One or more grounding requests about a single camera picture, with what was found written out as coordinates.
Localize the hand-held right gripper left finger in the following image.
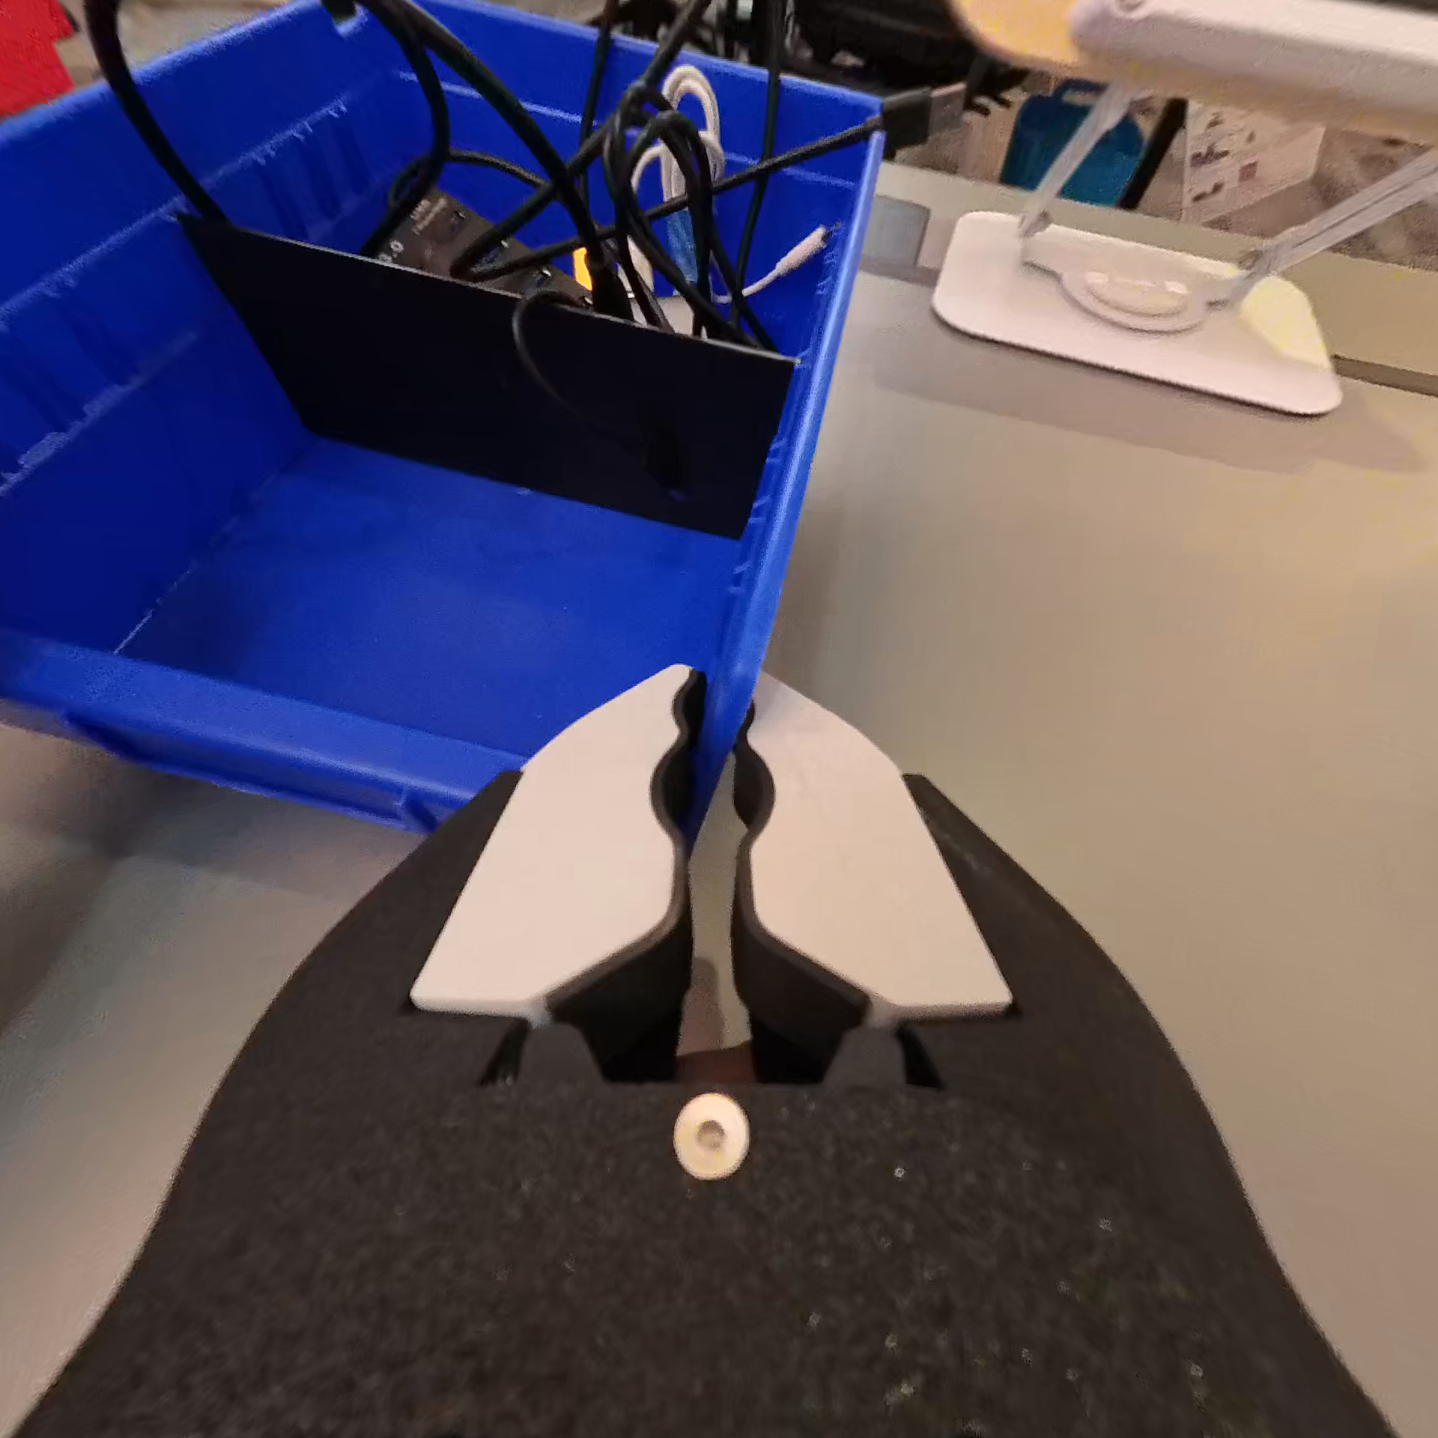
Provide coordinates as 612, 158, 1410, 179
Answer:
410, 662, 703, 1024

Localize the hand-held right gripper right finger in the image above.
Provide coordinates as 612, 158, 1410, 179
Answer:
734, 673, 1014, 1033

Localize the blue plastic bin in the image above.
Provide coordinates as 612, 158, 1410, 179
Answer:
0, 0, 890, 838

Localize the black usb hub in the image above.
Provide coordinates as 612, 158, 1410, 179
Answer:
360, 189, 596, 311

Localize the white cable bundle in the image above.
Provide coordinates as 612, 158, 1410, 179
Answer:
625, 65, 844, 337

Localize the grey desk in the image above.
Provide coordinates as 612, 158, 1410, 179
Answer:
0, 162, 1438, 1438

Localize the grey desk pad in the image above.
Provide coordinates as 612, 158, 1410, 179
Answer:
862, 193, 943, 275

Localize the white folding stand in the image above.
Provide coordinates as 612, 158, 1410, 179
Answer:
931, 0, 1438, 419

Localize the printed cardboard box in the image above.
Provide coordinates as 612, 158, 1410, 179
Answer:
1178, 96, 1329, 226

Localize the wooden board with dark panel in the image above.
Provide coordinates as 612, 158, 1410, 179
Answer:
953, 0, 1086, 72

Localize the thin black cable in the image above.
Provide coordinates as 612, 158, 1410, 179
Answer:
450, 89, 936, 282

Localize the black hub cable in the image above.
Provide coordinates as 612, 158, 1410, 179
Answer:
83, 0, 231, 226

